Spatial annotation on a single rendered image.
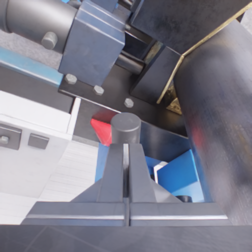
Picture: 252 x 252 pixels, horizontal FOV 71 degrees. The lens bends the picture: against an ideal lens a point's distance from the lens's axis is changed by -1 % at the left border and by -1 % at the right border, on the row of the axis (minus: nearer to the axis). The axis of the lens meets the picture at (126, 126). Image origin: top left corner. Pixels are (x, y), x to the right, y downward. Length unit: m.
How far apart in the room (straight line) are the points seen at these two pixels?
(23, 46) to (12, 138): 1.42
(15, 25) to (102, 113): 0.25
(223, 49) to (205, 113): 0.14
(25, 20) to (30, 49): 1.29
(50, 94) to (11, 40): 1.38
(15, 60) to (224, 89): 0.41
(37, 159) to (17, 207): 1.73
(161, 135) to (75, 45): 0.32
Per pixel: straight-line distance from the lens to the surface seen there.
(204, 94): 0.36
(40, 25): 0.44
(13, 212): 2.14
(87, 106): 0.43
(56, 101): 0.40
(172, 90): 0.58
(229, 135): 0.29
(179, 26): 0.42
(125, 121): 0.16
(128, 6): 0.92
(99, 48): 0.40
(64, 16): 0.44
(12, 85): 0.41
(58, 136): 0.35
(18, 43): 1.75
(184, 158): 0.61
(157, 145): 0.56
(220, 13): 0.44
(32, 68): 0.44
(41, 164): 0.46
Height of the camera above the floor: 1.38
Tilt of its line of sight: 39 degrees down
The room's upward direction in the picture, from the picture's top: 180 degrees counter-clockwise
